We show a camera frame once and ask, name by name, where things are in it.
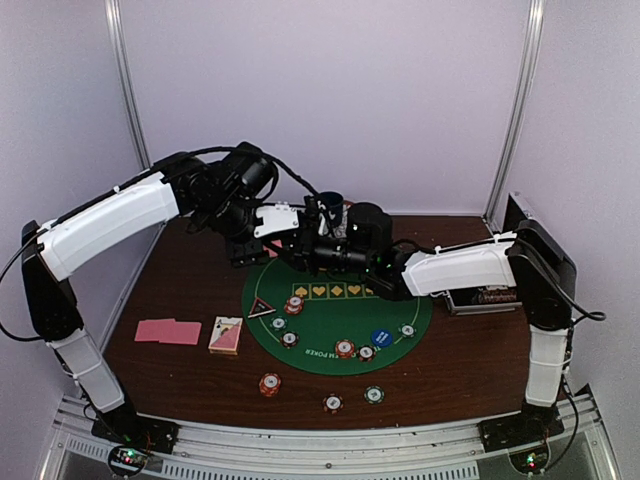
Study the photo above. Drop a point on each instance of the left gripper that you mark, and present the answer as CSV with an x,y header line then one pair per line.
x,y
243,256

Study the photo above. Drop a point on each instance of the red 5 chip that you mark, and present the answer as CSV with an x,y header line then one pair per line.
x,y
345,348
294,305

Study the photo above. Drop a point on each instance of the black triangular all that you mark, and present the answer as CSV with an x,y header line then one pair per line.
x,y
260,308

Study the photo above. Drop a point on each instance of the dealt red card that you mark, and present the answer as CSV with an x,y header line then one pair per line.
x,y
181,333
158,330

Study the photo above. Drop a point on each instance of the red orange chip stack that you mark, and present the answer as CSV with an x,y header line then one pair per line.
x,y
270,384

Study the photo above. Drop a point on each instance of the red backed card deck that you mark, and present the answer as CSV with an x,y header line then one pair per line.
x,y
273,248

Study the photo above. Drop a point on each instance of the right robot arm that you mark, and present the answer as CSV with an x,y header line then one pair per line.
x,y
524,261

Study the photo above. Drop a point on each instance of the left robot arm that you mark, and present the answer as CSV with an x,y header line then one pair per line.
x,y
219,195

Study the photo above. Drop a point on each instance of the patterned saucer plate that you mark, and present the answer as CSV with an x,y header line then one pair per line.
x,y
339,219

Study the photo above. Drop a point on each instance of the blue cup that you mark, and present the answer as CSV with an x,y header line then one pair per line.
x,y
333,201

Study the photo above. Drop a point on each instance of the green round poker mat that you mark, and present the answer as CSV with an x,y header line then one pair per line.
x,y
336,307

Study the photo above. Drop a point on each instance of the blue small blind button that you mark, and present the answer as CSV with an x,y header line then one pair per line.
x,y
381,338

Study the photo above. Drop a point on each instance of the card deck box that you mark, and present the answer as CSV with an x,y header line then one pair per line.
x,y
225,337

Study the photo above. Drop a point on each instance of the aluminium poker case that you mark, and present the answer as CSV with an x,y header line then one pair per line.
x,y
493,299

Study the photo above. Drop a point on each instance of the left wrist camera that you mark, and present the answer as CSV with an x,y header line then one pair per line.
x,y
271,219

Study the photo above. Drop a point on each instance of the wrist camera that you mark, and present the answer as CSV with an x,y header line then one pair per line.
x,y
316,210
271,219

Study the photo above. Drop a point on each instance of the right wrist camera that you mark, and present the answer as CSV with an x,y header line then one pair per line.
x,y
316,210

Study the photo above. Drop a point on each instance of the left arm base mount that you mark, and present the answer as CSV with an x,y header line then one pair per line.
x,y
133,452

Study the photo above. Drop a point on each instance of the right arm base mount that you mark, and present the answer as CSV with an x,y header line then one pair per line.
x,y
525,439

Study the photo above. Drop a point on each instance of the aluminium front rail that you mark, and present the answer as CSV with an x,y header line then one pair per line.
x,y
451,450

